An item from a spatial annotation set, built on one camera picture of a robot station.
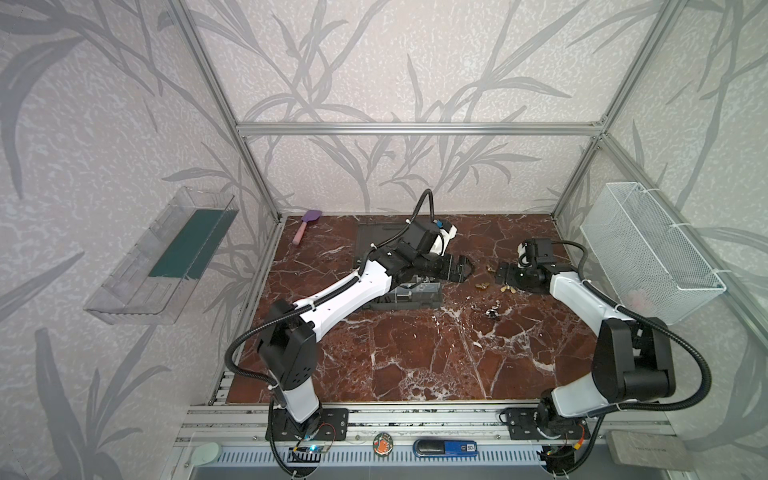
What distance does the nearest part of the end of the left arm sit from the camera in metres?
0.59

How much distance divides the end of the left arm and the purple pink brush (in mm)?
619

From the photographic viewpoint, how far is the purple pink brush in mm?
1140
